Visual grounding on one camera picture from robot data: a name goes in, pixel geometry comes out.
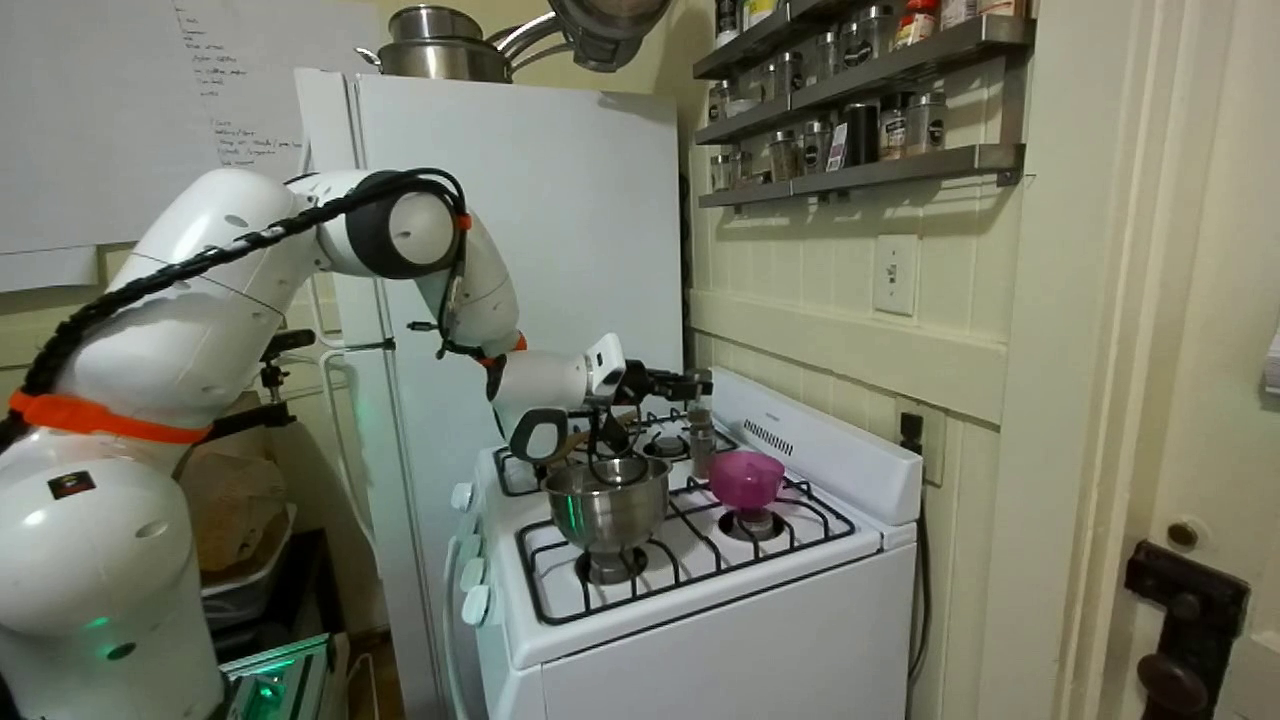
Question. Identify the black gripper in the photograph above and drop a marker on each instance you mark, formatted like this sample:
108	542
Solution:
641	383

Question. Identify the clear glass spice bottle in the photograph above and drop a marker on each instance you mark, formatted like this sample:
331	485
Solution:
701	404

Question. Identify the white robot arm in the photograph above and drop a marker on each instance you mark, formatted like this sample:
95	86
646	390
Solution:
200	306

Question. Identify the black stove grate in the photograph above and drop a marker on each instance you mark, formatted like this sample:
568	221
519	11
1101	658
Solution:
506	471
692	579

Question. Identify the white gas stove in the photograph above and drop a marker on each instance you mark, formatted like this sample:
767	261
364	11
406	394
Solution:
692	655

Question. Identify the steel mixing bowl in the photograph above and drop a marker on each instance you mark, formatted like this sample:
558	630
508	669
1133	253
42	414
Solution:
606	513

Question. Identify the white refrigerator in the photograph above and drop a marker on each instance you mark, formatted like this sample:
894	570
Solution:
573	224

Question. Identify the glass spice jar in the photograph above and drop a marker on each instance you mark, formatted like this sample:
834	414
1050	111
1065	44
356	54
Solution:
925	118
762	11
720	101
767	83
864	132
834	147
804	147
817	62
762	157
894	126
880	27
726	19
853	43
720	164

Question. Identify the dark frying pan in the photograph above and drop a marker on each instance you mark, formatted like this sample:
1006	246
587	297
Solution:
606	34

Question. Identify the steel cooking pot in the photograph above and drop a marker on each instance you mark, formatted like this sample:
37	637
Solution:
432	54

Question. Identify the brown paper bag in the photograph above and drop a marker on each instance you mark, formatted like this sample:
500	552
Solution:
234	505

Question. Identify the clear plastic bin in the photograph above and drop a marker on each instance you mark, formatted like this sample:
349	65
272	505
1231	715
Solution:
252	593

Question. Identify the black clamp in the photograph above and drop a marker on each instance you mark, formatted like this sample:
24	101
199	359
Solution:
1186	614

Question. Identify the white whiteboard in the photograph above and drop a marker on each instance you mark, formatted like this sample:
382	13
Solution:
105	122

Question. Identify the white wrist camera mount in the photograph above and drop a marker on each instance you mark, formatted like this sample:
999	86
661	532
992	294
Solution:
606	361

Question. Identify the white light switch plate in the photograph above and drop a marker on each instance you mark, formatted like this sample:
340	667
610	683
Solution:
894	278

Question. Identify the steel wall shelf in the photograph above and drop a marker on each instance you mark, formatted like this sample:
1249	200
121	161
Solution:
741	49
961	169
932	65

